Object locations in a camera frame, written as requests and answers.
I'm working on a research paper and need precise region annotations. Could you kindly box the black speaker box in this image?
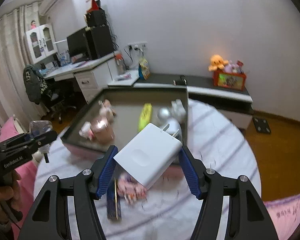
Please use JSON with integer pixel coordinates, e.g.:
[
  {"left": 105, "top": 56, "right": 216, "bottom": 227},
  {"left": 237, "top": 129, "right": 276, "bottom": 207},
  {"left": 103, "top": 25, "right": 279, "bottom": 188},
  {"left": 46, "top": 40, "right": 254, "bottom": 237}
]
[{"left": 85, "top": 9, "right": 107, "bottom": 27}]

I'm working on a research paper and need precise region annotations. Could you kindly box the white small side cabinet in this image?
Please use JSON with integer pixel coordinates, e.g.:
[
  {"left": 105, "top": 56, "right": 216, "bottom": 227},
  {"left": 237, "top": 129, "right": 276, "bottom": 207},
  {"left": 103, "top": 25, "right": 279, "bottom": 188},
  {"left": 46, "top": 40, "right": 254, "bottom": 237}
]
[{"left": 108, "top": 70, "right": 139, "bottom": 87}]

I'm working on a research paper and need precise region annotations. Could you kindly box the black office chair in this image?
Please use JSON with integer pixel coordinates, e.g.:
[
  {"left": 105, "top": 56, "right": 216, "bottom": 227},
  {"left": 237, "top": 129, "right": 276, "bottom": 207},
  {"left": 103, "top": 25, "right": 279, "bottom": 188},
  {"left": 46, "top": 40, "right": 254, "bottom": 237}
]
[{"left": 41, "top": 82, "right": 77, "bottom": 124}]

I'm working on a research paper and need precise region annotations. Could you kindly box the orange-lid water bottle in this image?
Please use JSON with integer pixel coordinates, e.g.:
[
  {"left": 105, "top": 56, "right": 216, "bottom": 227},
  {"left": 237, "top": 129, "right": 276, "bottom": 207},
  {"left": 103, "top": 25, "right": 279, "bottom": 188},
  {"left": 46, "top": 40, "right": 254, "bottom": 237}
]
[{"left": 115, "top": 54, "right": 126, "bottom": 75}]

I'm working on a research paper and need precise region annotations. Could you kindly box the white power adapter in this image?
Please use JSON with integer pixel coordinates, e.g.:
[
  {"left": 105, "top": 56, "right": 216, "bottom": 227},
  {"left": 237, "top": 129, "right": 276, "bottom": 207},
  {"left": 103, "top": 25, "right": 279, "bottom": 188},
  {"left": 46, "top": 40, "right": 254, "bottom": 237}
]
[{"left": 114, "top": 123, "right": 182, "bottom": 189}]

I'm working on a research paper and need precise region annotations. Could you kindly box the white bed frame post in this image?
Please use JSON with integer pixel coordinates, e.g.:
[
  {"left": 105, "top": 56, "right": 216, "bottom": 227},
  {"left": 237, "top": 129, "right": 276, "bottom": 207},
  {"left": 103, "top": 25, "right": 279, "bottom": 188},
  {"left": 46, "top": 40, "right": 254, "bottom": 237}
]
[{"left": 13, "top": 115, "right": 27, "bottom": 134}]

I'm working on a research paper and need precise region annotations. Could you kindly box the white glass-door cabinet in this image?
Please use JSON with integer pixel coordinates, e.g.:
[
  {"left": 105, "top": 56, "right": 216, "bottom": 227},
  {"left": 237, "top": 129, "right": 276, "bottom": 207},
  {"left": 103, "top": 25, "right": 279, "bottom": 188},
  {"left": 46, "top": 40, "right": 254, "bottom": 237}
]
[{"left": 25, "top": 24, "right": 58, "bottom": 64}]

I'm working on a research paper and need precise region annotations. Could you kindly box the black computer tower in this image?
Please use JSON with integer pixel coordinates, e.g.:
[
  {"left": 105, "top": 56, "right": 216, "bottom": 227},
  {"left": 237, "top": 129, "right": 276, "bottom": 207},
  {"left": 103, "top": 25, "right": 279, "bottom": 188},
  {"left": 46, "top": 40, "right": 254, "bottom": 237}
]
[{"left": 85, "top": 25, "right": 114, "bottom": 60}]

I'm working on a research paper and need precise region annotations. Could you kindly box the white desk with drawers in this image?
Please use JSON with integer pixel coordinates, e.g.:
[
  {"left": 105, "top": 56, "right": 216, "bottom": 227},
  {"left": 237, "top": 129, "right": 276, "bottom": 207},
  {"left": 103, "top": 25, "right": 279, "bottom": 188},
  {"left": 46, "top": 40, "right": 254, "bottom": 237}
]
[{"left": 45, "top": 51, "right": 120, "bottom": 102}]

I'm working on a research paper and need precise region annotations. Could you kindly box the orange octopus plush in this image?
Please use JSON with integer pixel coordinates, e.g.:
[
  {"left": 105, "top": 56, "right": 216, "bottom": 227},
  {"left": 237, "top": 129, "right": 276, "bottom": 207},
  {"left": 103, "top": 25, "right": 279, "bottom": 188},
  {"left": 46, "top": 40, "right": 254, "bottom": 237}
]
[{"left": 208, "top": 54, "right": 229, "bottom": 72}]

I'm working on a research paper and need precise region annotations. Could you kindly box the orange cartoon storage box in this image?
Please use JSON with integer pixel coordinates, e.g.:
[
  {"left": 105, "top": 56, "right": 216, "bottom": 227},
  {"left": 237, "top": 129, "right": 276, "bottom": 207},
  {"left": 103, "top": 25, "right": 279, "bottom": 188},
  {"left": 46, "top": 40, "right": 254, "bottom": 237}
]
[{"left": 213, "top": 70, "right": 247, "bottom": 91}]

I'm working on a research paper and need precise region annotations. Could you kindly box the white wall-plug night light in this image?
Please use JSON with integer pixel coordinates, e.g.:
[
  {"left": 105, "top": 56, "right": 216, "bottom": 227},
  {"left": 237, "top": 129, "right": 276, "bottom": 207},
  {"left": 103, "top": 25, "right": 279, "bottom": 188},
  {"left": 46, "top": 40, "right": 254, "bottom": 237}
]
[{"left": 162, "top": 118, "right": 183, "bottom": 142}]

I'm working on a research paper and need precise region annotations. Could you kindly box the pink quilt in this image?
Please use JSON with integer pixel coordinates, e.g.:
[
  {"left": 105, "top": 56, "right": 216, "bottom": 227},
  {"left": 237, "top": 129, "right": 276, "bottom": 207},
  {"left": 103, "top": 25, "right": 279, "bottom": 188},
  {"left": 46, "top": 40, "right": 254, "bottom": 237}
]
[{"left": 264, "top": 194, "right": 300, "bottom": 239}]

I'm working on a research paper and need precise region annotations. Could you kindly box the black bathroom scale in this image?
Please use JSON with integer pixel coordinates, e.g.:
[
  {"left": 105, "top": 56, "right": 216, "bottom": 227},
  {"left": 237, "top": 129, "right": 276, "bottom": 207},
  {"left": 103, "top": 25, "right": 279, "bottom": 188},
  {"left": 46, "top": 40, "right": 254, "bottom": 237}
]
[{"left": 253, "top": 116, "right": 271, "bottom": 134}]

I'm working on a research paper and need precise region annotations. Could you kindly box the small black device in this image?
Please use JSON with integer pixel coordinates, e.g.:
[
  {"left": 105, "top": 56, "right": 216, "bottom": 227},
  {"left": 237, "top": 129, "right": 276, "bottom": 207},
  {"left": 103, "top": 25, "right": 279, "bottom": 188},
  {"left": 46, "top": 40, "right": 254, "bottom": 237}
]
[{"left": 173, "top": 75, "right": 187, "bottom": 86}]

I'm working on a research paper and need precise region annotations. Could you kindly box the pink plush toy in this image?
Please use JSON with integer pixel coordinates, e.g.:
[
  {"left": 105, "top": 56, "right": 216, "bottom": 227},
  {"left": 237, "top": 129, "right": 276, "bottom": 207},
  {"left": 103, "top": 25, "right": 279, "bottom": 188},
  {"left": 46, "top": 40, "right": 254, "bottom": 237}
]
[{"left": 223, "top": 61, "right": 240, "bottom": 73}]

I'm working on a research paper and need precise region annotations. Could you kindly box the black jacket on chair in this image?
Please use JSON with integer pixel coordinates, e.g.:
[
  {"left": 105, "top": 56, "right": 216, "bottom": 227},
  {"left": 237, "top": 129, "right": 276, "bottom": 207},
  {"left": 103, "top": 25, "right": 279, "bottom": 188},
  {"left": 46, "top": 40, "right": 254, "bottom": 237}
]
[{"left": 23, "top": 65, "right": 48, "bottom": 105}]

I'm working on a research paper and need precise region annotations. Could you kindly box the rose gold metal cup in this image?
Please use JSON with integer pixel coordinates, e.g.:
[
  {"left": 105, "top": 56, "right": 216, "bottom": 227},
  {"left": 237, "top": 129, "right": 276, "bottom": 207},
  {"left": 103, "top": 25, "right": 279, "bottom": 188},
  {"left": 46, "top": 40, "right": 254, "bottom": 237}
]
[{"left": 91, "top": 119, "right": 115, "bottom": 145}]

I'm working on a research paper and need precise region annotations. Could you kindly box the red paper bag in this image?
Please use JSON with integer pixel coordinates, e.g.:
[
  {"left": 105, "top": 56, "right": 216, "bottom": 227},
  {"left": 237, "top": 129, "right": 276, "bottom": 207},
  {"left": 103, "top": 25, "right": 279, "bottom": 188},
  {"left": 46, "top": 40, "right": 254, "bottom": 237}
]
[{"left": 87, "top": 0, "right": 100, "bottom": 14}]

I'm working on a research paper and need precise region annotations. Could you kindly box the yellow highlighter marker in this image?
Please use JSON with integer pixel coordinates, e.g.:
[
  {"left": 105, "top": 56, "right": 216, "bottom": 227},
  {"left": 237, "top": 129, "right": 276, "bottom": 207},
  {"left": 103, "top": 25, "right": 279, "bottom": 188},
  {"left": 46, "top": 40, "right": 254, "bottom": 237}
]
[{"left": 138, "top": 103, "right": 153, "bottom": 132}]

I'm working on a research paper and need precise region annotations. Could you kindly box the pink pig doll figure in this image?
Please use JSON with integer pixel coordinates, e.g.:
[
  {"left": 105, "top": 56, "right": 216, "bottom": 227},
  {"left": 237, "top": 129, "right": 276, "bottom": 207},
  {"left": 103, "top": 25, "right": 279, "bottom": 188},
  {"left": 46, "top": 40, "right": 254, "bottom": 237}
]
[{"left": 98, "top": 99, "right": 116, "bottom": 123}]

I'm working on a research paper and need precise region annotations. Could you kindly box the beige curtain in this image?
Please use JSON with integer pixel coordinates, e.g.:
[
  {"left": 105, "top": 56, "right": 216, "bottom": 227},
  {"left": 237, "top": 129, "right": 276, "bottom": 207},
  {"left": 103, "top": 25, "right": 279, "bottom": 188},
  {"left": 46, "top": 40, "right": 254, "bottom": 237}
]
[{"left": 0, "top": 2, "right": 45, "bottom": 129}]

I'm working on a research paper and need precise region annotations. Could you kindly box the white silver rabbit figure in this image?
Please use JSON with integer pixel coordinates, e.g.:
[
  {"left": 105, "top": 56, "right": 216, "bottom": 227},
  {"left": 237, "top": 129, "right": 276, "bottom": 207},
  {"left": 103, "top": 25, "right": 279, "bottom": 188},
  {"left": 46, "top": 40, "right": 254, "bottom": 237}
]
[{"left": 157, "top": 99, "right": 187, "bottom": 124}]

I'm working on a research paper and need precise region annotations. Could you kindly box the yellow snack bag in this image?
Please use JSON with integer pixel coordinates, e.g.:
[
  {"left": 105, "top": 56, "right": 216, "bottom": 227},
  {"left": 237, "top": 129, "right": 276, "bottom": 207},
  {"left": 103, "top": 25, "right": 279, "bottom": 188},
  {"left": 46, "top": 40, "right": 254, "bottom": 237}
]
[{"left": 138, "top": 56, "right": 151, "bottom": 80}]

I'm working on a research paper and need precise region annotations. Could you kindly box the person's left hand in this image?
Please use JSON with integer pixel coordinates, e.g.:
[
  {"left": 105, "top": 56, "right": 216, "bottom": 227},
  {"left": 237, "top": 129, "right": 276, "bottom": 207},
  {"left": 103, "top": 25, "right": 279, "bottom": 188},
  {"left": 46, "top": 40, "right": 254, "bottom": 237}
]
[{"left": 0, "top": 171, "right": 22, "bottom": 224}]

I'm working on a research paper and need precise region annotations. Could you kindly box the dark blue gold lipstick box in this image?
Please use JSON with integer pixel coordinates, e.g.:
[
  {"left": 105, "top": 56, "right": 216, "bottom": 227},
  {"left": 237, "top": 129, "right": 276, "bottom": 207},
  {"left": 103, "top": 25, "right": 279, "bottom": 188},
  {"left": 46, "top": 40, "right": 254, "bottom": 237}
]
[{"left": 107, "top": 178, "right": 121, "bottom": 222}]

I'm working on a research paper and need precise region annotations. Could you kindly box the pink black-rimmed storage box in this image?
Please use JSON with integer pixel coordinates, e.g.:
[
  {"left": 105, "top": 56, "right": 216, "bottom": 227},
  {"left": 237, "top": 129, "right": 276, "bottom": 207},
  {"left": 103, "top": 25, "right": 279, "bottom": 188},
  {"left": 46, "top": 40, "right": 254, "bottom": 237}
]
[{"left": 61, "top": 87, "right": 188, "bottom": 160}]

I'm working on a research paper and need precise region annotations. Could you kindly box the striped white bed sheet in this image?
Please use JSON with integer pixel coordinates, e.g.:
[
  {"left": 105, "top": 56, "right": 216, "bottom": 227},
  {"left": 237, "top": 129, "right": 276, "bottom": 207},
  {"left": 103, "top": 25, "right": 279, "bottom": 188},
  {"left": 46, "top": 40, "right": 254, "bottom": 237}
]
[{"left": 34, "top": 100, "right": 261, "bottom": 239}]

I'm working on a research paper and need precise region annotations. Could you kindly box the black computer monitor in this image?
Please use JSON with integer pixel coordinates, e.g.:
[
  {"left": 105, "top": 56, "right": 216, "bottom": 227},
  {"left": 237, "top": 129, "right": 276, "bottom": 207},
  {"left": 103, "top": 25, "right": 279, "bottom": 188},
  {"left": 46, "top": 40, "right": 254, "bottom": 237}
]
[{"left": 67, "top": 28, "right": 89, "bottom": 59}]

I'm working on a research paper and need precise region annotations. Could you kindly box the black white low cabinet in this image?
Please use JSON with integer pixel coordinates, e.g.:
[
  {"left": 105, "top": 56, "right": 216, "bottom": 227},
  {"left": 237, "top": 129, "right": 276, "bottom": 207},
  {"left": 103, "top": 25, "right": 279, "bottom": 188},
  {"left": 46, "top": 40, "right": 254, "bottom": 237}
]
[{"left": 133, "top": 73, "right": 254, "bottom": 130}]

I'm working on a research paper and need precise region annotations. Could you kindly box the pink building block toy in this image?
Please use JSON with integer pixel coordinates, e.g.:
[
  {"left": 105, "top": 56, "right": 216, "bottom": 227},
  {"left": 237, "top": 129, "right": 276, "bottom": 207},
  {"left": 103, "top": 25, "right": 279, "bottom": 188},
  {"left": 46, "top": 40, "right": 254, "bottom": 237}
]
[{"left": 117, "top": 172, "right": 147, "bottom": 204}]

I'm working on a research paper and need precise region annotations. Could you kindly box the wall power outlet strip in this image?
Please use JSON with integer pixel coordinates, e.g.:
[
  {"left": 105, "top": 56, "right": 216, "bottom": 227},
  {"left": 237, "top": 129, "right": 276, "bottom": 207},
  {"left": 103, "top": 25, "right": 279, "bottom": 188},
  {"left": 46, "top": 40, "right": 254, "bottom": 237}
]
[{"left": 127, "top": 41, "right": 147, "bottom": 50}]

